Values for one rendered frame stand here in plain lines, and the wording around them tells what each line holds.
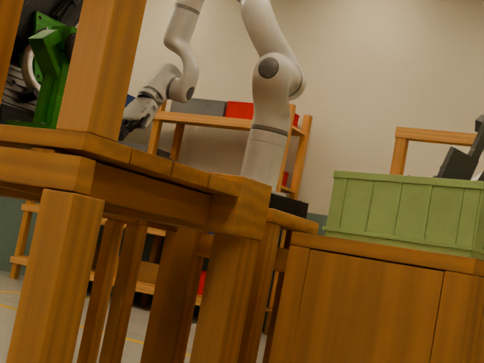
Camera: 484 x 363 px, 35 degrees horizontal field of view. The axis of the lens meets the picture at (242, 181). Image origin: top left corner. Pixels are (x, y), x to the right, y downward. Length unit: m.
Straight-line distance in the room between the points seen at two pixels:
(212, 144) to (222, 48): 1.07
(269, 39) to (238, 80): 5.94
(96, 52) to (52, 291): 0.47
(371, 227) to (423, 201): 0.15
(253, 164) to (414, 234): 0.70
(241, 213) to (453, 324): 0.58
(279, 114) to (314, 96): 5.61
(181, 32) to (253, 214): 0.82
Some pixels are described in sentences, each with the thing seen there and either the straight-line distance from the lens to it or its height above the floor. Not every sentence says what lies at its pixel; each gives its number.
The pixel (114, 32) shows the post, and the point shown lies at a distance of 1.58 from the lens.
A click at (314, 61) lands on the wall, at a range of 8.10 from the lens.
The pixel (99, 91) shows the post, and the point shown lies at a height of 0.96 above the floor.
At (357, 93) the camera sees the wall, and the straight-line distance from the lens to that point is 7.83.
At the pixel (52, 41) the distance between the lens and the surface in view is 1.92.
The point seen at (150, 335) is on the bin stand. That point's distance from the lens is 2.63.
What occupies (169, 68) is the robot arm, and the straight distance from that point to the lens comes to 2.61.
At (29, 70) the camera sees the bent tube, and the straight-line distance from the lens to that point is 2.18.
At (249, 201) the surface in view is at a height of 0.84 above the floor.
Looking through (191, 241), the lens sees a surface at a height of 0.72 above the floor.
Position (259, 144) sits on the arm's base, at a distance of 2.36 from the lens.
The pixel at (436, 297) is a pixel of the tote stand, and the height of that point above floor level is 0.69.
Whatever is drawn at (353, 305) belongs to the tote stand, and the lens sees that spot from 1.89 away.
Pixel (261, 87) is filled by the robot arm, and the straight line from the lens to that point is 2.36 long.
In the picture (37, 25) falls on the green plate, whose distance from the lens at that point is 2.30.
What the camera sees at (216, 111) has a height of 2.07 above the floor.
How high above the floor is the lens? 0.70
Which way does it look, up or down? 5 degrees up
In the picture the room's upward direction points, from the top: 11 degrees clockwise
